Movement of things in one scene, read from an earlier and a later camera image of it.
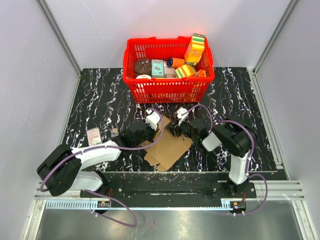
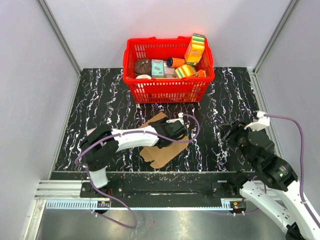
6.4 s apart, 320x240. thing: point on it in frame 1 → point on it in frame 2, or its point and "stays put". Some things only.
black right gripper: (175, 129) → (234, 129)
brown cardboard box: (167, 149) stays put
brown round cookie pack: (142, 67) stays put
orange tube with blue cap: (175, 62) stays put
